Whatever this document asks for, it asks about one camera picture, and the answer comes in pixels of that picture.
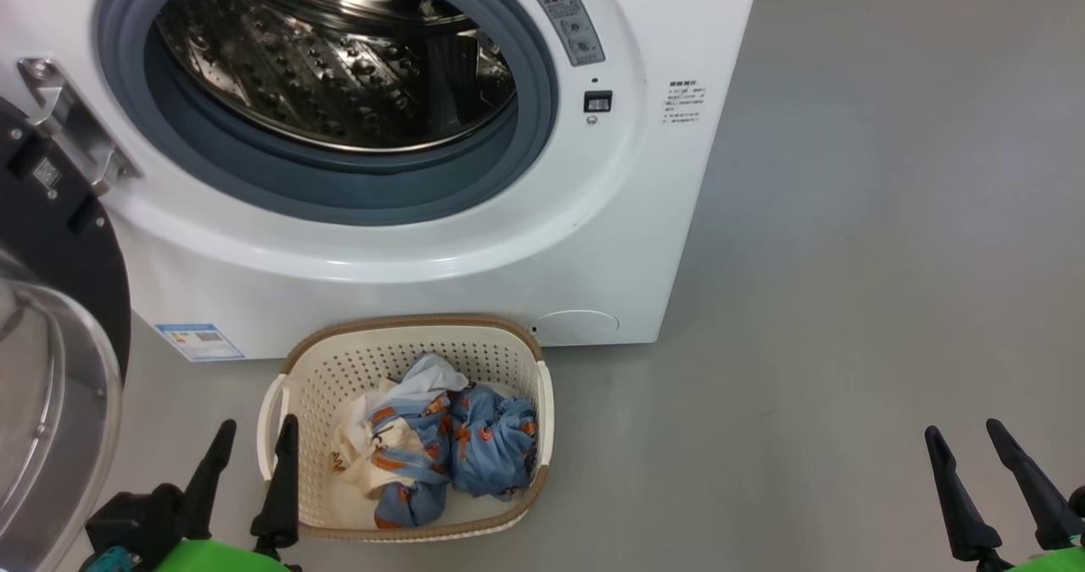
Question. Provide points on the blue energy label sticker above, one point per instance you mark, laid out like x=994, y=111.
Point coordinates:
x=199, y=341

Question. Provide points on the blue patterned cloth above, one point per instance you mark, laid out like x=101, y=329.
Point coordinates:
x=487, y=445

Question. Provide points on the black door latch socket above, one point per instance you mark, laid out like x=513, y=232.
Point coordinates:
x=598, y=102

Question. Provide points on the white cloth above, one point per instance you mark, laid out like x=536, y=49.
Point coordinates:
x=356, y=462

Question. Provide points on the stainless steel washing machine drum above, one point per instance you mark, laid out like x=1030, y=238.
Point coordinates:
x=339, y=72

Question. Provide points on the metal door hinge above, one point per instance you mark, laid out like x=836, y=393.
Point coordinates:
x=76, y=123

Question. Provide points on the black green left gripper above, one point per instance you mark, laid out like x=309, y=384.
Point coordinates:
x=136, y=521

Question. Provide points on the white front-load washing machine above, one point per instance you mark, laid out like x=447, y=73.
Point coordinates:
x=509, y=250

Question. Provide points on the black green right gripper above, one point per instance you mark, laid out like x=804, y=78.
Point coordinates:
x=1051, y=562

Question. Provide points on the cream perforated laundry basket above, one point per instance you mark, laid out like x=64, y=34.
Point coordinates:
x=509, y=360

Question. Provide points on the round white filter cover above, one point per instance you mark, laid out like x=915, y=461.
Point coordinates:
x=576, y=326

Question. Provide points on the grey warning sticker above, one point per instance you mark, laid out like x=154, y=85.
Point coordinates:
x=568, y=21

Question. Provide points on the black round glass door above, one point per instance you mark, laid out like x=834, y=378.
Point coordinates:
x=59, y=250

